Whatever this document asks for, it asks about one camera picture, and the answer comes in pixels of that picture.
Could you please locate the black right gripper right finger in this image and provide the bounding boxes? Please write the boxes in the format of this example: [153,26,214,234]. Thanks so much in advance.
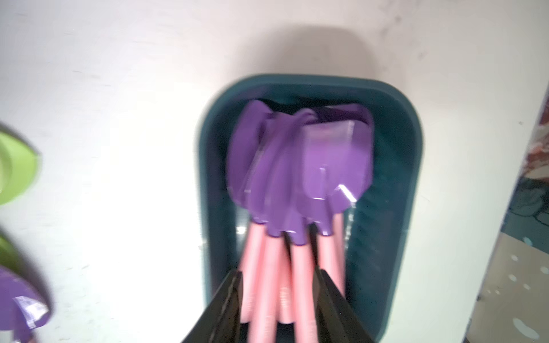
[313,267,373,343]

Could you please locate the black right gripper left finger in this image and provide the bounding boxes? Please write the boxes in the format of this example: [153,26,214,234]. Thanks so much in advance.
[182,270,243,343]

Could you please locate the purple square shovel pink handle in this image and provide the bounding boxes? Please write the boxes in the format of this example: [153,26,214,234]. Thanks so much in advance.
[295,120,373,294]

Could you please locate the purple shovel front pink handle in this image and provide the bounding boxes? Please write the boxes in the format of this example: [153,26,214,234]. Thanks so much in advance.
[1,266,51,342]

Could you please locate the green shovel wooden handle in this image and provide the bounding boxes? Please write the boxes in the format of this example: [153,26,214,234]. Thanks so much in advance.
[1,131,39,205]

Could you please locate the teal storage tray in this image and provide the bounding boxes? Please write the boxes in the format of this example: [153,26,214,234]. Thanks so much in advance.
[198,74,423,341]

